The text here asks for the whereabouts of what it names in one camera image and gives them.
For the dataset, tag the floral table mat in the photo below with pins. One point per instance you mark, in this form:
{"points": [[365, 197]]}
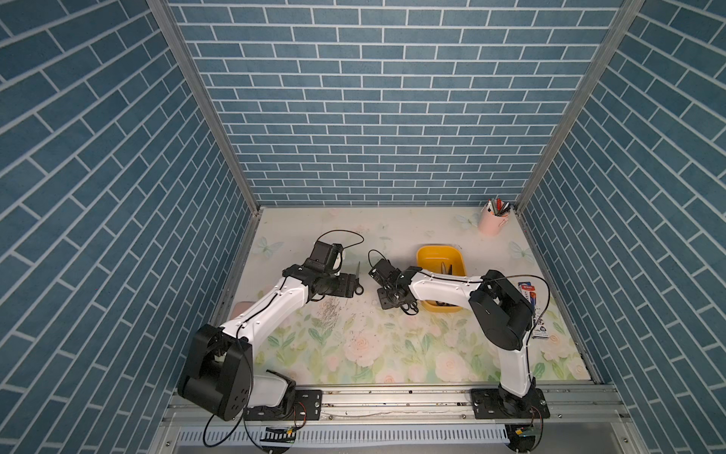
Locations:
{"points": [[354, 341]]}

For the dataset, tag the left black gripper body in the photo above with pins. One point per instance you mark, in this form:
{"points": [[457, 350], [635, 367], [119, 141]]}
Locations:
{"points": [[337, 284]]}

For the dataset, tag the thin black scissors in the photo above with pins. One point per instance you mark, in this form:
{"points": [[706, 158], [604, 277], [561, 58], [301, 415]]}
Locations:
{"points": [[410, 308]]}

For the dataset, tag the small black silver scissors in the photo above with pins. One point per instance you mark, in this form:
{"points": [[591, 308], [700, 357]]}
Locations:
{"points": [[358, 290]]}

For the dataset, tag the pink pen holder cup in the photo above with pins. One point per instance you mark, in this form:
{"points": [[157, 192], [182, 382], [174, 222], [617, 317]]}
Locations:
{"points": [[493, 217]]}

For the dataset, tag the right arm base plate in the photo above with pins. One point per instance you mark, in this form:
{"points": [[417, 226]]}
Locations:
{"points": [[491, 403]]}

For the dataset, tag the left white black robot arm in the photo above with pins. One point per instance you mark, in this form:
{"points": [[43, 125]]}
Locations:
{"points": [[218, 374]]}

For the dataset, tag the pink pencil case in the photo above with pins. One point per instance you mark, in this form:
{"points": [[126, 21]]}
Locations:
{"points": [[240, 308]]}

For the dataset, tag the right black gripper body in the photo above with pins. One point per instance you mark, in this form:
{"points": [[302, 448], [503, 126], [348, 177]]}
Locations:
{"points": [[385, 298]]}

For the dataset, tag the yellow plastic storage box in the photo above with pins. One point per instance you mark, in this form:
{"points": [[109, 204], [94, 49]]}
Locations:
{"points": [[444, 260]]}

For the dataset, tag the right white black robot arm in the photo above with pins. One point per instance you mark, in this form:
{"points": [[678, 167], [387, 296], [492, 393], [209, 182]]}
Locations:
{"points": [[505, 316]]}

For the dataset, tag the aluminium front rail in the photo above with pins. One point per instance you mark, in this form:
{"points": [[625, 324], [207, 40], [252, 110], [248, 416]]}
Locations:
{"points": [[568, 402]]}

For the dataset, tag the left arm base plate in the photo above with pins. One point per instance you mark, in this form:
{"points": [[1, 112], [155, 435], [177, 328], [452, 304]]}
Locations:
{"points": [[299, 406]]}

